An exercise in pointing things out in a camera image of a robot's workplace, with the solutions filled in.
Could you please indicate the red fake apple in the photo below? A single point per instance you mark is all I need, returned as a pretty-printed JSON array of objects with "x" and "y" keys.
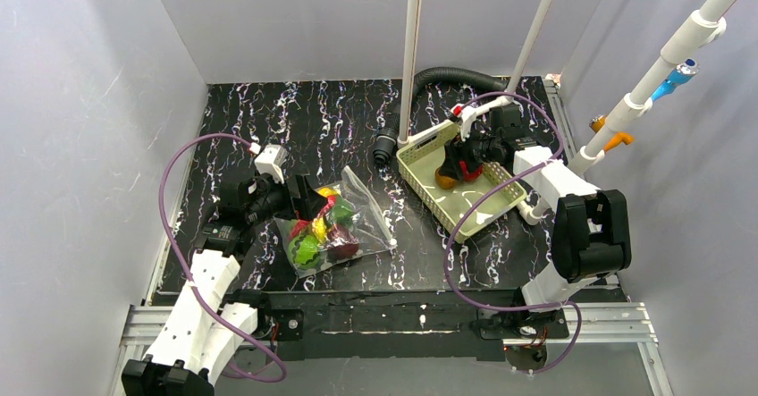
[{"x": 470, "y": 175}]

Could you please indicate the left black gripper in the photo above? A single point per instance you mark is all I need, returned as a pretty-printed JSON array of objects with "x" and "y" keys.
[{"x": 298, "y": 193}]

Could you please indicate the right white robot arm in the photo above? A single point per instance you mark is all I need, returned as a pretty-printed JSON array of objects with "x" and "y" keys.
[{"x": 590, "y": 233}]

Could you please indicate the green fake pepper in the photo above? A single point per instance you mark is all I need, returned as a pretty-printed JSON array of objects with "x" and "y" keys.
[{"x": 342, "y": 211}]

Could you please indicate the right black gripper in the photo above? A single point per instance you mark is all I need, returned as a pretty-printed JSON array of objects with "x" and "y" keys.
[{"x": 467, "y": 150}]

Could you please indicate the dark red fake fruit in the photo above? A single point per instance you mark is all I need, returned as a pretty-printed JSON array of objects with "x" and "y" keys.
[{"x": 342, "y": 246}]

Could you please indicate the clear zip top bag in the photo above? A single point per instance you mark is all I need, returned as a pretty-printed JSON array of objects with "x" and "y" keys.
[{"x": 368, "y": 224}]

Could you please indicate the light green plastic basket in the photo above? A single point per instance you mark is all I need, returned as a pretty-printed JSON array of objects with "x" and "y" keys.
[{"x": 418, "y": 161}]

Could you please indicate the aluminium frame rail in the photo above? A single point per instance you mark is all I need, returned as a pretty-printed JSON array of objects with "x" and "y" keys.
[{"x": 441, "y": 330}]

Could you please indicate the brown fake potato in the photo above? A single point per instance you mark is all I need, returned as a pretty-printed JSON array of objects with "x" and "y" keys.
[{"x": 444, "y": 182}]

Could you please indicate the yellow fake banana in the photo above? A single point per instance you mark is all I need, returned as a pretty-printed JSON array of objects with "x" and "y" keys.
[{"x": 319, "y": 226}]

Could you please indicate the white pvc pipe frame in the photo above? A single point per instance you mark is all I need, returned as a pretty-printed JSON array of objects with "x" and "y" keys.
[{"x": 491, "y": 36}]

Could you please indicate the red fake chili pepper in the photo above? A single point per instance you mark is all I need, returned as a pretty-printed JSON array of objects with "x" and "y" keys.
[{"x": 301, "y": 225}]

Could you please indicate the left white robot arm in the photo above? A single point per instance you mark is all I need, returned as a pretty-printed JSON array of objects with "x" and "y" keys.
[{"x": 202, "y": 333}]

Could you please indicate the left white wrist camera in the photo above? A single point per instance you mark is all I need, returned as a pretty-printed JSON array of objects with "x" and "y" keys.
[{"x": 270, "y": 161}]

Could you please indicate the white pvc pipe right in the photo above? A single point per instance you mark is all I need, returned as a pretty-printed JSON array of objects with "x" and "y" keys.
[{"x": 701, "y": 27}]

